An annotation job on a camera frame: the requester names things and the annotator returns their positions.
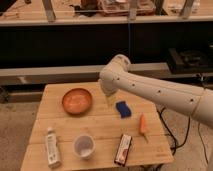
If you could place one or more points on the orange carrot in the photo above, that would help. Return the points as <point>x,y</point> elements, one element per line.
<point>143,128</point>

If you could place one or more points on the clear plastic cup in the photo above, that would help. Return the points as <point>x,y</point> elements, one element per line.
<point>84,146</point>

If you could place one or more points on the orange ceramic bowl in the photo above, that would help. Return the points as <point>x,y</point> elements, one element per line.
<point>77,101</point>

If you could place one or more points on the wooden table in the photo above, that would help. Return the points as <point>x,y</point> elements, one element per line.
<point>103,123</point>

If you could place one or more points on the black rectangular candy box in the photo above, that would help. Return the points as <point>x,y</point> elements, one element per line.
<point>123,150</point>

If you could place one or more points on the white squeeze bottle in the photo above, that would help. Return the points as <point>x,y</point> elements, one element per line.
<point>52,149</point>

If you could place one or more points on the black box on shelf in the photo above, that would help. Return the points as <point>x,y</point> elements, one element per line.
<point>186,61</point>

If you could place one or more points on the blue sponge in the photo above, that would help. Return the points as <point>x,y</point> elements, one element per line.
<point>123,109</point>

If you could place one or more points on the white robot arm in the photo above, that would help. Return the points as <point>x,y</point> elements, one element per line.
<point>195,102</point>

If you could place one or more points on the clutter tray on shelf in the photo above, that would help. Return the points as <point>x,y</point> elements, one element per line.
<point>121,7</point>

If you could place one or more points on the long metal shelf rack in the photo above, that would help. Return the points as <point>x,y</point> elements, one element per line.
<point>44,41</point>

